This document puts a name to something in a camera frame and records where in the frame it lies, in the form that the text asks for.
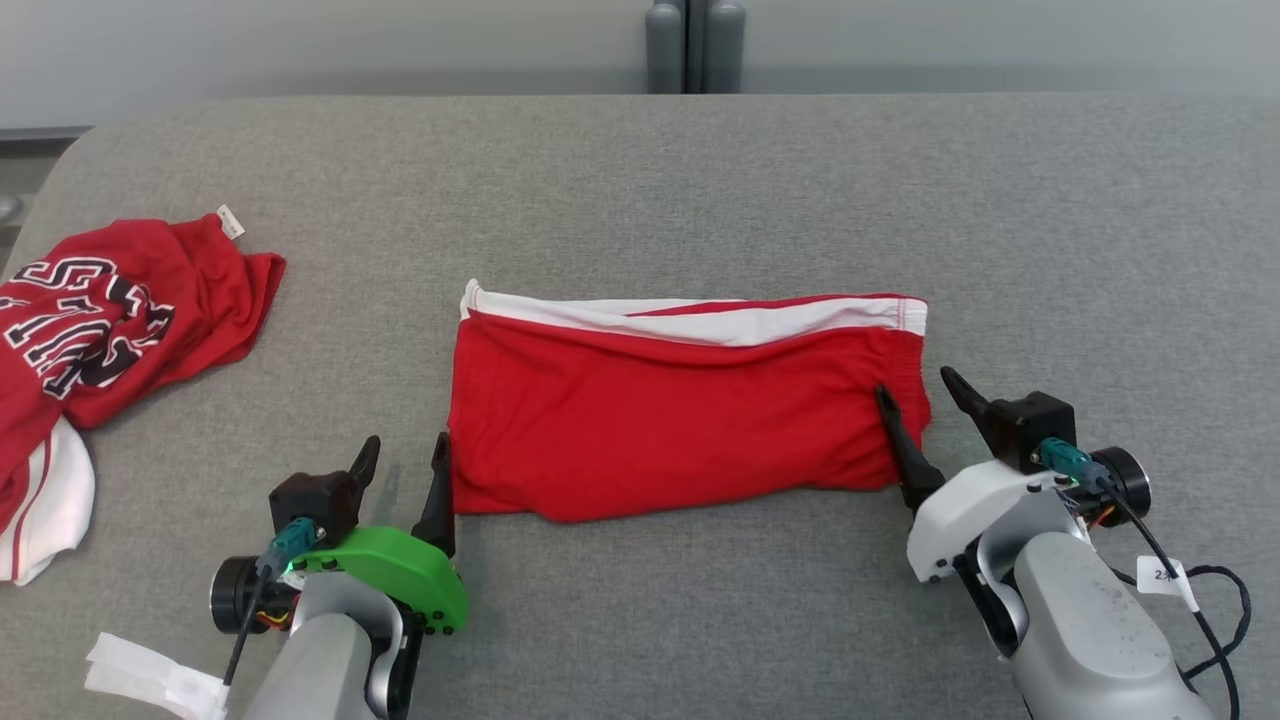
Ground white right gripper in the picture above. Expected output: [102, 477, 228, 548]
[875, 366, 1151, 586]

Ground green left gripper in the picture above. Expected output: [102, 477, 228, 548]
[210, 431, 470, 637]

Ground red shorts with white band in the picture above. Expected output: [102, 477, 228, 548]
[447, 278, 933, 525]

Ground red jersey with lettering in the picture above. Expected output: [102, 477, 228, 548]
[0, 205, 288, 587]

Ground white paper tag crumpled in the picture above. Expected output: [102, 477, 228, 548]
[85, 632, 230, 720]

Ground black left cable teal plug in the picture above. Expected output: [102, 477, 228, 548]
[224, 517, 322, 689]

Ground small white cable tag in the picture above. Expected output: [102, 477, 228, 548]
[1137, 556, 1199, 613]

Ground grey partition post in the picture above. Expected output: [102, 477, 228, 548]
[645, 0, 747, 95]

